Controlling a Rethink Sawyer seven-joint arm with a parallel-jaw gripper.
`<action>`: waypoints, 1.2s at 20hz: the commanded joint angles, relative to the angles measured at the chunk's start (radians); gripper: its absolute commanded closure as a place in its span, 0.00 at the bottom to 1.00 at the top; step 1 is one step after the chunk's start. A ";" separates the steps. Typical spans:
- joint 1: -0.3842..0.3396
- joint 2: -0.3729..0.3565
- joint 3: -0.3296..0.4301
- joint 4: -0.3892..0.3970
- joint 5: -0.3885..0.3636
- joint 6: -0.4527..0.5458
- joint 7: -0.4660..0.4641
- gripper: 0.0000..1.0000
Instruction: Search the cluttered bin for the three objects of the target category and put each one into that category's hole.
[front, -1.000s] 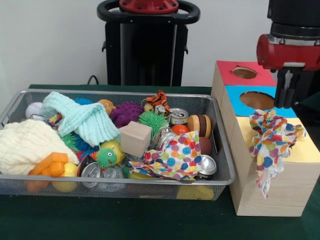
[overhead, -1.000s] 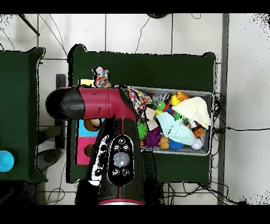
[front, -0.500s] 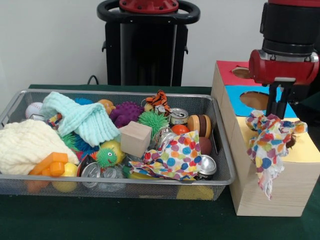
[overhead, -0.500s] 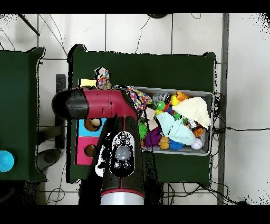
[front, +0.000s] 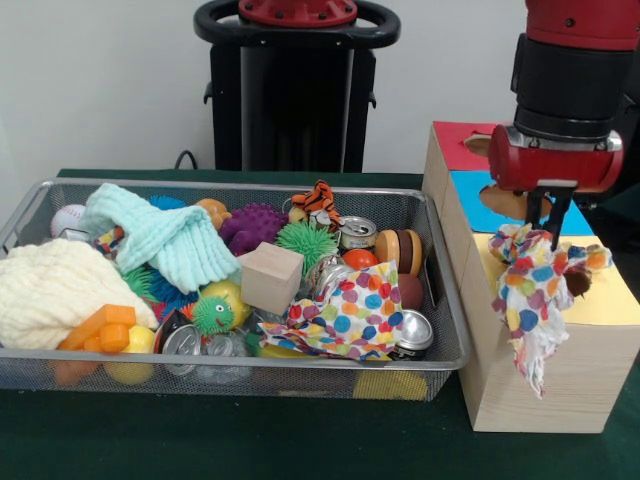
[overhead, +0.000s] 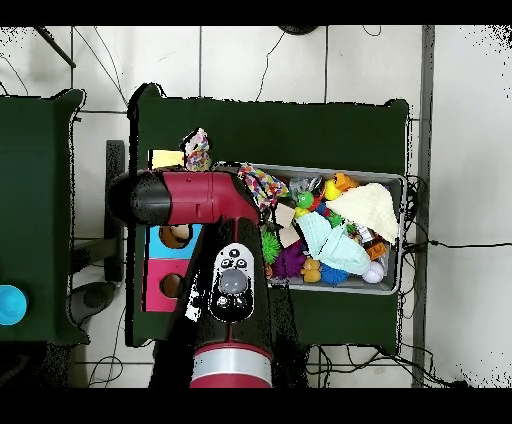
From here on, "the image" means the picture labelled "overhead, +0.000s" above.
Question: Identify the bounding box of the small polka dot napkin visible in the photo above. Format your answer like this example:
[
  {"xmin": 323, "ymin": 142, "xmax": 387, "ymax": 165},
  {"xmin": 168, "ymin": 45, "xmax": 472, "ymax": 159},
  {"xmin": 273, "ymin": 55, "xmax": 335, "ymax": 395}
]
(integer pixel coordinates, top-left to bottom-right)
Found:
[{"xmin": 181, "ymin": 127, "xmax": 213, "ymax": 173}]

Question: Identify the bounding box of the blue plastic cup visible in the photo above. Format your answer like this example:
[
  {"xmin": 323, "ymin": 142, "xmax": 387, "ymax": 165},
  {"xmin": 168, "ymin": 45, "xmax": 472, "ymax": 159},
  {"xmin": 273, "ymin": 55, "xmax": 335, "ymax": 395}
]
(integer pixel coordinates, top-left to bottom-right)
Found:
[{"xmin": 0, "ymin": 284, "xmax": 28, "ymax": 326}]

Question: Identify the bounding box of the large polka dot napkin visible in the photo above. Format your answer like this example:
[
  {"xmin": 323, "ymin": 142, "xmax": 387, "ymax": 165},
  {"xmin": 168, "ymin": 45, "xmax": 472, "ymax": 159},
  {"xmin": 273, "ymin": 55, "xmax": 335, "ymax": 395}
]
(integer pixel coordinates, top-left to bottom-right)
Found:
[{"xmin": 238, "ymin": 162, "xmax": 290, "ymax": 211}]

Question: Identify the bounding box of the green spiky ball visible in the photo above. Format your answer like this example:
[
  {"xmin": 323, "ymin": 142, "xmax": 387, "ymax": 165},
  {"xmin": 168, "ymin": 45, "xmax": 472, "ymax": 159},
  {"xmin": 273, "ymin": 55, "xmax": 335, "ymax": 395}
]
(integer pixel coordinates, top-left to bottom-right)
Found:
[{"xmin": 261, "ymin": 230, "xmax": 283, "ymax": 265}]

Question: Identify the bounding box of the large dark green tablecloth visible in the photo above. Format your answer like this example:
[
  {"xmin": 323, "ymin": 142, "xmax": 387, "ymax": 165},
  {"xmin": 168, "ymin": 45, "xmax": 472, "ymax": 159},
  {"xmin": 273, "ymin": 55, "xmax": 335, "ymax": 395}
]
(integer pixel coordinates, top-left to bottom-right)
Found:
[{"xmin": 126, "ymin": 82, "xmax": 411, "ymax": 355}]

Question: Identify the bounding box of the mint green cloth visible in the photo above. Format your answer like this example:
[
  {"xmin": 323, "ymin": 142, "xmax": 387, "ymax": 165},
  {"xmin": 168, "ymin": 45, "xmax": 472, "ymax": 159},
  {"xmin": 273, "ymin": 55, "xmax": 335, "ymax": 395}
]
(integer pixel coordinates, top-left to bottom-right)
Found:
[{"xmin": 296, "ymin": 211, "xmax": 372, "ymax": 276}]

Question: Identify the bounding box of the purple spiky toy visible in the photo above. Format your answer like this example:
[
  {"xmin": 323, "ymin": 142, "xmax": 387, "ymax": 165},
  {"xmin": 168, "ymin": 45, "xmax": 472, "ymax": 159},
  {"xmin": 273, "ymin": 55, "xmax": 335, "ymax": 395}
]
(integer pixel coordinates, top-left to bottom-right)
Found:
[{"xmin": 273, "ymin": 240, "xmax": 307, "ymax": 280}]

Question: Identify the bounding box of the wooden box with three holes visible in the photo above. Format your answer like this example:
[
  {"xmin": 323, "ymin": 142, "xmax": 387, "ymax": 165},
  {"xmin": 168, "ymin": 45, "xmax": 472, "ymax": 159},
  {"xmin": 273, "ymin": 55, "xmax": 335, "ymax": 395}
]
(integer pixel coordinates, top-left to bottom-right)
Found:
[{"xmin": 141, "ymin": 149, "xmax": 213, "ymax": 314}]

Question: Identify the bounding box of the black stand bar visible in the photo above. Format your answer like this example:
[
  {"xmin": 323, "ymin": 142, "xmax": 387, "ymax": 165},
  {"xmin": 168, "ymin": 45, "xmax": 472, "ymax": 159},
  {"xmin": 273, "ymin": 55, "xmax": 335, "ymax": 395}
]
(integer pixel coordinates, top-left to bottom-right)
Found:
[{"xmin": 104, "ymin": 139, "xmax": 126, "ymax": 283}]

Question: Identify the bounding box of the cream knitted cloth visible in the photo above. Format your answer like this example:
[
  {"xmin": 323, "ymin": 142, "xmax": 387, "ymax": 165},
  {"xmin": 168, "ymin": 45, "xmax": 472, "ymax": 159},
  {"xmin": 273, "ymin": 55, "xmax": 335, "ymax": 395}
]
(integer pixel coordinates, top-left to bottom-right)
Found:
[{"xmin": 325, "ymin": 182, "xmax": 400, "ymax": 244}]

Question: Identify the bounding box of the shallow clear mesh bin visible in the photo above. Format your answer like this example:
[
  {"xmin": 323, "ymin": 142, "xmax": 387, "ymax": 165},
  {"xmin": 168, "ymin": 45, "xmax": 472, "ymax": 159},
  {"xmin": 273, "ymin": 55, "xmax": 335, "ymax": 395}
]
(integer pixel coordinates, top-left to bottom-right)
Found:
[{"xmin": 213, "ymin": 160, "xmax": 407, "ymax": 296}]

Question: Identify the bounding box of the plain wooden cube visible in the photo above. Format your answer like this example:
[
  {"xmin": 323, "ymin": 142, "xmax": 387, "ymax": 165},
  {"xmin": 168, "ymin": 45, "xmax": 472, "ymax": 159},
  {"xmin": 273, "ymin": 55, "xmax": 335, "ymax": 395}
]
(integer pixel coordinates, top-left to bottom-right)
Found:
[{"xmin": 275, "ymin": 202, "xmax": 297, "ymax": 229}]

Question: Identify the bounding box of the black metal rod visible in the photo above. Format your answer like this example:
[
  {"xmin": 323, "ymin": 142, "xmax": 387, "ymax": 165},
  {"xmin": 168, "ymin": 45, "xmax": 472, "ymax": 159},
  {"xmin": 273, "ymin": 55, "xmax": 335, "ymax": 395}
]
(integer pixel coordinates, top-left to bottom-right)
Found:
[{"xmin": 33, "ymin": 25, "xmax": 77, "ymax": 69}]

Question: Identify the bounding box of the dark green side tablecloth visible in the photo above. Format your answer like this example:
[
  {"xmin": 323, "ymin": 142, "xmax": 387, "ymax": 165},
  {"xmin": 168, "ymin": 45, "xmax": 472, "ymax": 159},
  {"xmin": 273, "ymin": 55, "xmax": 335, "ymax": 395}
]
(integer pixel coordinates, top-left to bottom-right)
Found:
[{"xmin": 0, "ymin": 88, "xmax": 90, "ymax": 346}]

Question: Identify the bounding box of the black power cable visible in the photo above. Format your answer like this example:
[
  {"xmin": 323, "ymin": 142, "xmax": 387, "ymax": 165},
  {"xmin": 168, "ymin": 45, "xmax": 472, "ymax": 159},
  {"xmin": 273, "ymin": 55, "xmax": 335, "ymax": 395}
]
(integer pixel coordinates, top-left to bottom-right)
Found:
[{"xmin": 403, "ymin": 238, "xmax": 512, "ymax": 254}]

